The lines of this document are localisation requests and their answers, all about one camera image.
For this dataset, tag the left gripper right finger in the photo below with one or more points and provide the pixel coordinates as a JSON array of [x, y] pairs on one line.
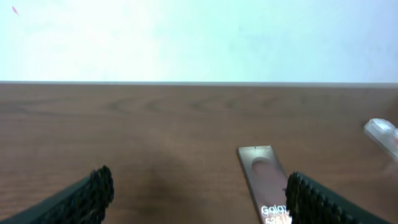
[[310, 202]]

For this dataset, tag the white power strip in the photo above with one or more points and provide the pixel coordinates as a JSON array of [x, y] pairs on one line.
[[383, 133]]

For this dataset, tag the Galaxy S25 Ultra smartphone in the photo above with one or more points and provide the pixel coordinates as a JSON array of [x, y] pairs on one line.
[[267, 181]]

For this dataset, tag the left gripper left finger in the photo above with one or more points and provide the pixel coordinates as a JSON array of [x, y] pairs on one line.
[[84, 202]]

